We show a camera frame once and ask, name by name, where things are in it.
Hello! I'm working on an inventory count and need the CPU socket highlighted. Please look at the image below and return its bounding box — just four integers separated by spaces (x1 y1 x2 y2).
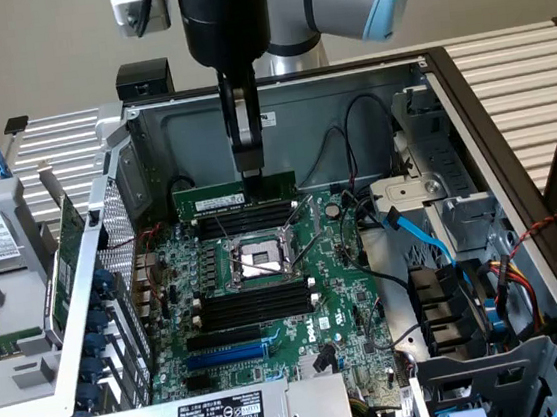
219 227 302 295

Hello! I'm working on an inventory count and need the yellow red power wire bundle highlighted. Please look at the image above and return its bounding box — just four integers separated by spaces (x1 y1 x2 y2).
484 249 551 344

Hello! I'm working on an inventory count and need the black camera cable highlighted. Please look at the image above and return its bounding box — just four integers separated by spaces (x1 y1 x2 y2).
130 0 161 39

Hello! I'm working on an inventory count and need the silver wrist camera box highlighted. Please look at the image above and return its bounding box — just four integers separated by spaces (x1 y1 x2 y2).
110 0 173 40

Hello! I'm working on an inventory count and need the long black expansion slot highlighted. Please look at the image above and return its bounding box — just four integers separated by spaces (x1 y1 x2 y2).
185 323 264 354

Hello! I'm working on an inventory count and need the silver drive bracket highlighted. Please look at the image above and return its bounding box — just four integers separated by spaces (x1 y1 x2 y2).
368 171 450 210

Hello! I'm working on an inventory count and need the black plastic fan shroud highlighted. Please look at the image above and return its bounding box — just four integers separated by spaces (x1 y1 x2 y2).
404 255 500 361

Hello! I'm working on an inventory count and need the gray plastic drive cage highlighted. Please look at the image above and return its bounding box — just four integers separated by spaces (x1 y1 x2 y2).
406 334 557 417

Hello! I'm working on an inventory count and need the red black twisted wire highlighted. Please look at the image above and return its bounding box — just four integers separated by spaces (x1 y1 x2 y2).
503 213 557 264

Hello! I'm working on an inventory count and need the green motherboard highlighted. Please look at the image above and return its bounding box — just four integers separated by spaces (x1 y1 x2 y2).
130 184 405 410

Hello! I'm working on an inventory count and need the open PC case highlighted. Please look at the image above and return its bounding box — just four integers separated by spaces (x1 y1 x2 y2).
33 33 557 417

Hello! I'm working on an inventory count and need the silver metal disk bay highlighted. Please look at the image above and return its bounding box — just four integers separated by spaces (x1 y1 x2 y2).
388 77 508 260

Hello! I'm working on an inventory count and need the green graphics card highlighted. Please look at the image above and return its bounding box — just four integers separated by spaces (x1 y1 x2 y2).
25 155 102 342

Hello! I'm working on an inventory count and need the thick black wire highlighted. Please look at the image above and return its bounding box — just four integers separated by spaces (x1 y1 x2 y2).
334 181 420 302

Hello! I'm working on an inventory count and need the short black expansion slot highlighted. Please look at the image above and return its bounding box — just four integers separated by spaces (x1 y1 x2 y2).
184 374 216 395

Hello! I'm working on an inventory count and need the silver socket cover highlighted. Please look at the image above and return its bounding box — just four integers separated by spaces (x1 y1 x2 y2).
276 194 324 242

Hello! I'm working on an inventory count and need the dark blue card clip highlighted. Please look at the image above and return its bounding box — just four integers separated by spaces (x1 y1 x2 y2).
73 380 102 412
87 305 114 337
81 330 108 360
90 267 117 304
78 354 106 386

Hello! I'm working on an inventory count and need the black looped wire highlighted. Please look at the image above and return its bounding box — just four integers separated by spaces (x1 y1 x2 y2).
338 90 404 191

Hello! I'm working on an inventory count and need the black rectangular box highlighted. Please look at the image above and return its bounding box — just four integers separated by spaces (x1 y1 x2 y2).
113 58 175 103

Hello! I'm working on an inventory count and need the green RAM stick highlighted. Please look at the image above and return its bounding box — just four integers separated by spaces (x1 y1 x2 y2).
0 329 50 361
170 168 301 224

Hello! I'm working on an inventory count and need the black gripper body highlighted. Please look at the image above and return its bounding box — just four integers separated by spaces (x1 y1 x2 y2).
177 0 276 77

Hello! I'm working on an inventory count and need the thin metal locking lever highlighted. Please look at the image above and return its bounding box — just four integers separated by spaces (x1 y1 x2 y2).
289 232 326 269
211 212 238 251

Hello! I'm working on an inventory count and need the blue flat data wire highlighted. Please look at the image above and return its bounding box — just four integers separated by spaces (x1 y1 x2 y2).
381 199 473 302

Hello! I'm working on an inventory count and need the blue expansion slot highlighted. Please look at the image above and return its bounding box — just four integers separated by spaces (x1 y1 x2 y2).
183 343 269 374

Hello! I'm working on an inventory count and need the silver chipset heatsink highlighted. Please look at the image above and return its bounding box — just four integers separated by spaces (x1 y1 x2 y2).
296 351 343 379

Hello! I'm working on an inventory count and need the gray parts rack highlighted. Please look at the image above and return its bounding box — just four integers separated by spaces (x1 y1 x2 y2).
0 170 88 410

